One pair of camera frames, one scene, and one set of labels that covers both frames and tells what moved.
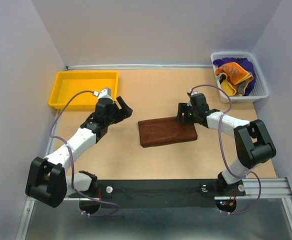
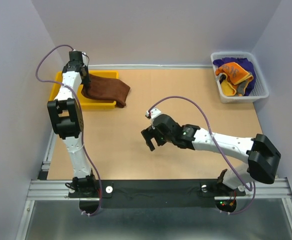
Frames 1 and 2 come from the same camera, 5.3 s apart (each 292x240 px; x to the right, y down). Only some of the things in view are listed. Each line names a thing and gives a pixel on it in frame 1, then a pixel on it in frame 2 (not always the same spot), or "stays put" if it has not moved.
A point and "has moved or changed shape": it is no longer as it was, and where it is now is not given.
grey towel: (240, 87) stays put
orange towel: (235, 74) stays put
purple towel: (245, 63) stays put
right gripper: (182, 108) to (149, 133)
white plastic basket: (239, 74) stays put
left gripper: (125, 111) to (86, 80)
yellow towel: (227, 88) stays put
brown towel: (165, 131) has moved or changed shape
